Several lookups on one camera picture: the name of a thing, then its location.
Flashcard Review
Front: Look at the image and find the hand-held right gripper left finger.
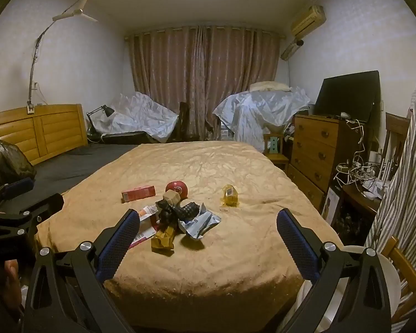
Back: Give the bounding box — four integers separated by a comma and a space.
24, 209, 141, 333

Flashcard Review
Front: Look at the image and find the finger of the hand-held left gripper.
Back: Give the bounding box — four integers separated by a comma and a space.
0, 193, 65, 248
0, 177, 35, 216

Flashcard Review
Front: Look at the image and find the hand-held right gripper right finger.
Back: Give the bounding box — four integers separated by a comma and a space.
277, 209, 392, 333

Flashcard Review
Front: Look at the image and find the person's left hand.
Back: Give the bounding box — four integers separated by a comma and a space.
0, 258, 23, 311

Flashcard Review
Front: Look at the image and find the black plastic bag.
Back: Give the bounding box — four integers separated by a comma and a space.
0, 135, 37, 184

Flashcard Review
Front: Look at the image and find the white red paper packet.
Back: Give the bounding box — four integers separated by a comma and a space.
128, 205, 160, 249

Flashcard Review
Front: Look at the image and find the gold wrapper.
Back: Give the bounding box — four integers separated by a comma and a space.
151, 224, 177, 252

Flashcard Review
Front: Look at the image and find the grey bed sheet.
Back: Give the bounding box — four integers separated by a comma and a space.
31, 143, 139, 195

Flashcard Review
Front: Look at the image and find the white framed poster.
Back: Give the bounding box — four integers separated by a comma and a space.
322, 185, 340, 226

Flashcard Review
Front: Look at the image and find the red carton box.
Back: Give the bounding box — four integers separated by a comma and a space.
121, 185, 157, 203

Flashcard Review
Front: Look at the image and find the dark snack wrapper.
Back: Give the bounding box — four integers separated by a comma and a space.
156, 199, 198, 229

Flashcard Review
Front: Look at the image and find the yellow sponge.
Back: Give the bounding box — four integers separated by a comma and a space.
161, 192, 181, 210

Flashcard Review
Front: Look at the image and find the dark side table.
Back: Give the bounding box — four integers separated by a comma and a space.
328, 180, 382, 247

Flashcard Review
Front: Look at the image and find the red apple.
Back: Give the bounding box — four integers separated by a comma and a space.
165, 181, 188, 200

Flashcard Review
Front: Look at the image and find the blue silver wrapper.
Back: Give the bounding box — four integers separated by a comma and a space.
178, 203, 222, 240

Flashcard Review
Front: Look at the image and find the yellow plastic package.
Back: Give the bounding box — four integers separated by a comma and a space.
220, 185, 240, 209

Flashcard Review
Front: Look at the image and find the small wooden chair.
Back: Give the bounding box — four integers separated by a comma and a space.
263, 132, 290, 172

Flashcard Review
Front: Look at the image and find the white round bin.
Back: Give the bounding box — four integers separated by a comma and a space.
295, 244, 402, 333

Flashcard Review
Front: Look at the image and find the wooden dresser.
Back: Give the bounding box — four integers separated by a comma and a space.
286, 114, 349, 210

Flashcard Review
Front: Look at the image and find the light wooden chair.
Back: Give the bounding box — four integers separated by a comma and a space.
381, 236, 416, 325

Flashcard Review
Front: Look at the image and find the black desk lamp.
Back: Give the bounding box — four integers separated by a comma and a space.
86, 105, 116, 136

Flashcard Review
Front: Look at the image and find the white plastic cover sheet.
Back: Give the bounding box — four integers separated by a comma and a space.
213, 86, 311, 143
88, 92, 179, 143

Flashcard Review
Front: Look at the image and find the striped cloth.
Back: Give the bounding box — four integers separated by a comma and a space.
364, 47, 416, 327

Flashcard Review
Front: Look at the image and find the wooden slat-back chair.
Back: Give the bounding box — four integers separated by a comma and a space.
381, 112, 411, 181

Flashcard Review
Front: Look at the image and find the black television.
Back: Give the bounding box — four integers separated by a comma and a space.
314, 70, 381, 123

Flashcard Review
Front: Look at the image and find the white pillow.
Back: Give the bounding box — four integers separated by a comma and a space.
249, 81, 292, 92

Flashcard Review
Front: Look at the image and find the white ceiling fan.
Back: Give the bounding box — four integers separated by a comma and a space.
52, 0, 99, 23

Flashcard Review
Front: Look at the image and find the brown curtain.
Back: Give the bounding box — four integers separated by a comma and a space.
125, 24, 286, 143

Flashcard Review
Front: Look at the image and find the beige air conditioner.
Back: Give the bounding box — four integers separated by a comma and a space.
290, 5, 327, 37

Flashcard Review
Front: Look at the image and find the tangle of white cables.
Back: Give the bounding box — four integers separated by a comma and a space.
334, 118, 385, 195

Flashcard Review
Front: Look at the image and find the wall cable conduit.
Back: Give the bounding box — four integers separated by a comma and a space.
27, 19, 56, 115

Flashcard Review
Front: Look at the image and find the white wall duct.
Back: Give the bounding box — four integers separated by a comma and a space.
281, 38, 304, 60

